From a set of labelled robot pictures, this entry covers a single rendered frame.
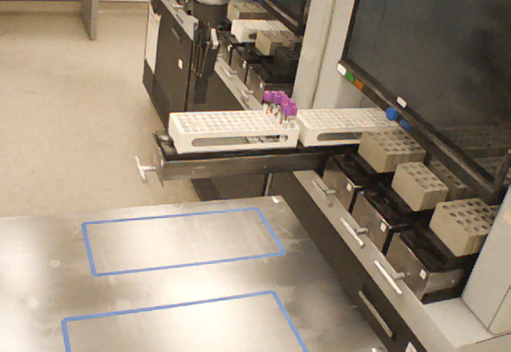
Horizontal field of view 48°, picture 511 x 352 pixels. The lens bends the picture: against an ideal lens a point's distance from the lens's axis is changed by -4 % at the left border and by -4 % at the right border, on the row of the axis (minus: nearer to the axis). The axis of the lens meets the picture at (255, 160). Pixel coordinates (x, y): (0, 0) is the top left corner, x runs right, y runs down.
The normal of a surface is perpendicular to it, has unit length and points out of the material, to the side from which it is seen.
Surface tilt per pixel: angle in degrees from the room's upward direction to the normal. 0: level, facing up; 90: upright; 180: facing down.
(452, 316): 0
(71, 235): 0
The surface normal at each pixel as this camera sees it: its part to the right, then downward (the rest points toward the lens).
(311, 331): 0.15, -0.85
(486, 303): -0.92, 0.06
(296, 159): 0.36, 0.52
